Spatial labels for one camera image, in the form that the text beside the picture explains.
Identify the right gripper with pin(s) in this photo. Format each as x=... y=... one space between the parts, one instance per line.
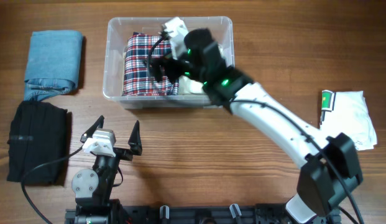
x=166 y=63

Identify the clear plastic storage container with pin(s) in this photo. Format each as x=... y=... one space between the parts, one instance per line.
x=120 y=29

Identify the black folded garment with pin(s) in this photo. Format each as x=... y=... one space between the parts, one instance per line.
x=38 y=135

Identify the blue folded jeans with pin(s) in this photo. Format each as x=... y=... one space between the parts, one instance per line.
x=53 y=64

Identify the cream cloth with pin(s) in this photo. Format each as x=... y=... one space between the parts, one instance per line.
x=184 y=86

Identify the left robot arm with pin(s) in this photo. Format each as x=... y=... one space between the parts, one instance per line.
x=93 y=187

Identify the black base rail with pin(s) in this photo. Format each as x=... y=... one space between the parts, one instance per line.
x=257 y=214

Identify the plaid shirt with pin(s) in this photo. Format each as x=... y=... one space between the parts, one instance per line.
x=136 y=80

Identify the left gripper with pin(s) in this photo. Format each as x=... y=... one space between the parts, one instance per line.
x=134 y=142

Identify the white printed t-shirt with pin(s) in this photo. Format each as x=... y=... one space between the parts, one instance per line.
x=346 y=112

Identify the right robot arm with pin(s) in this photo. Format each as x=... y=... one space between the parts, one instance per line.
x=329 y=166

